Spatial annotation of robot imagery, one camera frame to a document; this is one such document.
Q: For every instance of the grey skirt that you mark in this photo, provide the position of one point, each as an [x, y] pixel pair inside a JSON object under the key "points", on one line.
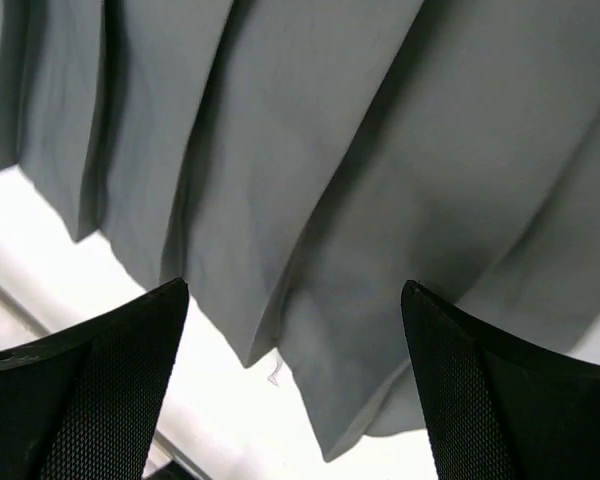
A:
{"points": [[296, 162]]}

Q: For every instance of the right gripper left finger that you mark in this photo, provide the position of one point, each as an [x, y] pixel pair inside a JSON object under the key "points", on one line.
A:
{"points": [[83, 403]]}

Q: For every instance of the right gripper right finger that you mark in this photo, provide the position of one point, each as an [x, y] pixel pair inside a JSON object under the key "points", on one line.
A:
{"points": [[495, 405]]}

